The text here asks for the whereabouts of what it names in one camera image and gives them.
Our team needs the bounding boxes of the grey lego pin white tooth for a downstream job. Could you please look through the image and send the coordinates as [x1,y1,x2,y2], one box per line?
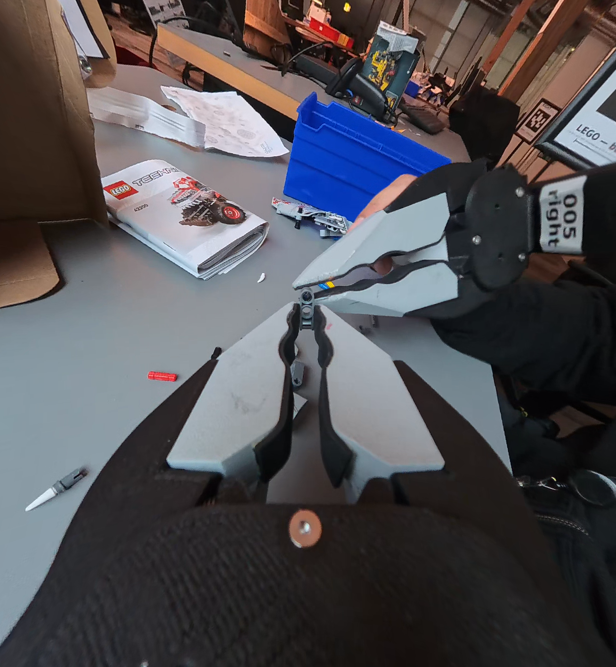
[24,467,89,513]

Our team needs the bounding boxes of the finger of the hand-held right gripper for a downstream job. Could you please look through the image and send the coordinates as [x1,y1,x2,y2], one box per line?
[313,260,463,319]
[292,192,452,291]

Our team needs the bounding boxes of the brown cardboard box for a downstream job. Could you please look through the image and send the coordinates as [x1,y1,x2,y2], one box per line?
[0,0,112,314]

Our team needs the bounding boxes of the black keyboard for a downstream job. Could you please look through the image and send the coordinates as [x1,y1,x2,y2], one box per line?
[399,101,445,135]

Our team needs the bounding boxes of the lego instruction booklet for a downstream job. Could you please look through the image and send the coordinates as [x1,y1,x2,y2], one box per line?
[102,158,270,281]

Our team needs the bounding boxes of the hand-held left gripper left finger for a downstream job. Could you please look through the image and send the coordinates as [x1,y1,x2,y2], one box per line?
[166,302,296,484]

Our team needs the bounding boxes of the framed task sign board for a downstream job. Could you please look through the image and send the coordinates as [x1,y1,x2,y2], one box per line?
[536,33,616,171]

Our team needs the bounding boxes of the black white marker card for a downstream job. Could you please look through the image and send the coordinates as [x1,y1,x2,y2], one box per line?
[516,97,562,143]

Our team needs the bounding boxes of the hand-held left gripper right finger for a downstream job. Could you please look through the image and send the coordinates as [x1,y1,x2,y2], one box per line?
[313,304,446,504]

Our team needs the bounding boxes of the blue plastic bin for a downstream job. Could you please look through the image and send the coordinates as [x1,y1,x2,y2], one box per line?
[282,92,453,223]

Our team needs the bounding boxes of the unfolded paper sheets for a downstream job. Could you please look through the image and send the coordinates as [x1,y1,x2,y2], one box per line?
[160,85,291,158]

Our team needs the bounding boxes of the red storage box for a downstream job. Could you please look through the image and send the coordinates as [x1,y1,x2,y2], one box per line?
[307,15,356,48]

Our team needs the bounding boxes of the lego box yellow vehicle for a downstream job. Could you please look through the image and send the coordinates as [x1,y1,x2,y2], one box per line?
[359,21,421,108]

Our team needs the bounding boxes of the bag of grey lego parts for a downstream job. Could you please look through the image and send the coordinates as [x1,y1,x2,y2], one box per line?
[271,196,352,241]

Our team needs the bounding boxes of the person's right forearm black sleeve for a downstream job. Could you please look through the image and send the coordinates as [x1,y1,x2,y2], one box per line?
[430,279,616,413]

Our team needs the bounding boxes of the wooden clipboard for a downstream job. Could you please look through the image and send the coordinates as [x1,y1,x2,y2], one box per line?
[60,0,119,90]

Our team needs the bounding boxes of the grey background table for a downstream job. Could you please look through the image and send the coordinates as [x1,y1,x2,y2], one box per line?
[156,23,471,163]

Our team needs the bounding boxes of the wooden post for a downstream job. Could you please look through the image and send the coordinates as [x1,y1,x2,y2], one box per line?
[482,0,591,101]

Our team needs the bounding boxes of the person's right hand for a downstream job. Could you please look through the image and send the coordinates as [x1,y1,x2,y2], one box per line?
[350,173,419,230]

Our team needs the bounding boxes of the white plastic bag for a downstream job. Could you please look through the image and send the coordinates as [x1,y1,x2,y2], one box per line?
[86,85,208,150]

